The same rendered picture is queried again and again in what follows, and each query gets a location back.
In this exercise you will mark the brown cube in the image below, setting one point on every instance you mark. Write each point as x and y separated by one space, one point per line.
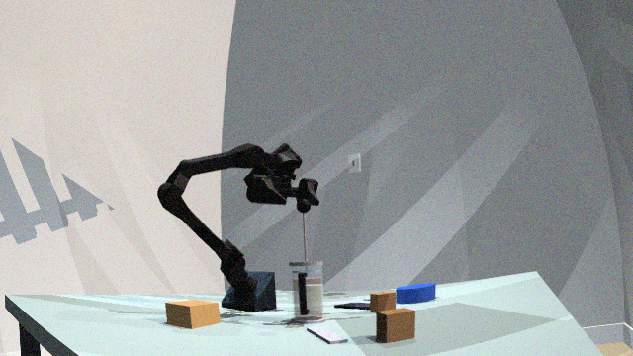
383 301
395 325

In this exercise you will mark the blue cylinder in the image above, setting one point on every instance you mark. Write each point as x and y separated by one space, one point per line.
414 294

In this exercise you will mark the orange-brown box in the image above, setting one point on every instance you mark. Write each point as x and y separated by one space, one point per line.
192 314

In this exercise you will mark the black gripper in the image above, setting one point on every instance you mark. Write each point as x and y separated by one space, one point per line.
264 189

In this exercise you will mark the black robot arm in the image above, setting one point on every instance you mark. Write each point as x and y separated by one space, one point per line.
283 162

